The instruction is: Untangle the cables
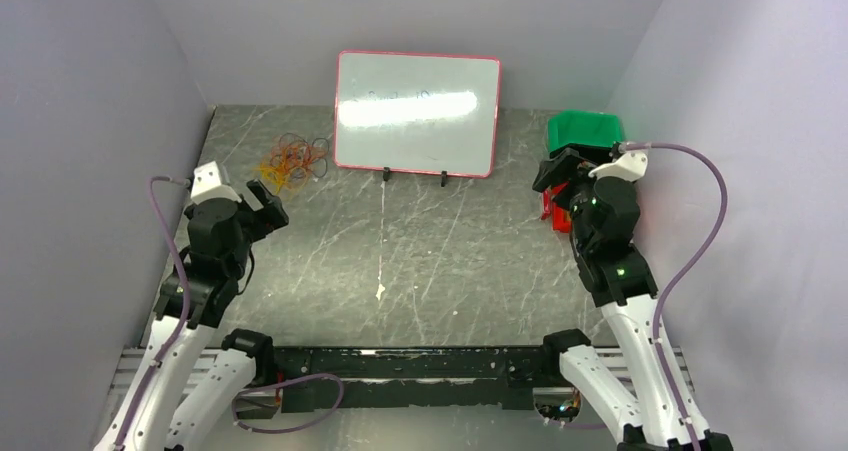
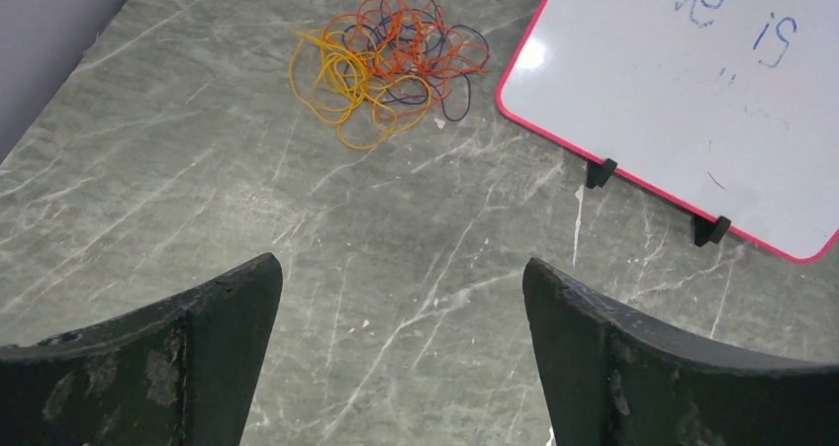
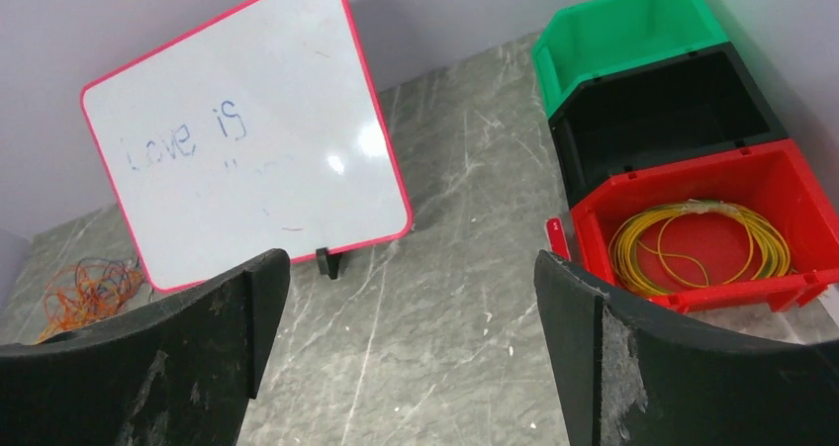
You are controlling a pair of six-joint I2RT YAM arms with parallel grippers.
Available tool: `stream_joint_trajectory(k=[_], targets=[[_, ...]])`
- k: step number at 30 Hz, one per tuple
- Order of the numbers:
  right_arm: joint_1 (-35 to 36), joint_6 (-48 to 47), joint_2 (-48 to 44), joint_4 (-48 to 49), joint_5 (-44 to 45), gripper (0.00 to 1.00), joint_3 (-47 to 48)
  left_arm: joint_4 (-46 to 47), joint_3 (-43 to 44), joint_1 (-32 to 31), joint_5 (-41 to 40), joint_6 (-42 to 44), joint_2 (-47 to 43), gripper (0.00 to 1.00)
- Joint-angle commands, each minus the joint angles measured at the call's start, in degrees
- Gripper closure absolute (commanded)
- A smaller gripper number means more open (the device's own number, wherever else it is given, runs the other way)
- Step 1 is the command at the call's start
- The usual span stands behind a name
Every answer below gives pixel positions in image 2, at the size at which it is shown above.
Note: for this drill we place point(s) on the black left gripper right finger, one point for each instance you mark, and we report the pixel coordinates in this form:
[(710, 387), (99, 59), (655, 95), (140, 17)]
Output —
[(613, 375)]

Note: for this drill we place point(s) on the black whiteboard stand foot left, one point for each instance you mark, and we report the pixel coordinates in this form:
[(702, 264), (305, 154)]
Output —
[(598, 173)]

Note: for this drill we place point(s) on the black whiteboard stand foot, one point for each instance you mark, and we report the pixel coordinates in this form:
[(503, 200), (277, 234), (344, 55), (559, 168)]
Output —
[(707, 231), (598, 173)]

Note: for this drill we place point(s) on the pink framed whiteboard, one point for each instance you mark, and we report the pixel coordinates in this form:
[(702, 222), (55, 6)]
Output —
[(728, 108)]

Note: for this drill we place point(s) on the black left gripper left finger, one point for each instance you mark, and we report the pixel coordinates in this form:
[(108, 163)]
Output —
[(180, 371)]

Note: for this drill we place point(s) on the black whiteboard stand foot right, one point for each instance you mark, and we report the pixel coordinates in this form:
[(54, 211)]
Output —
[(707, 231)]

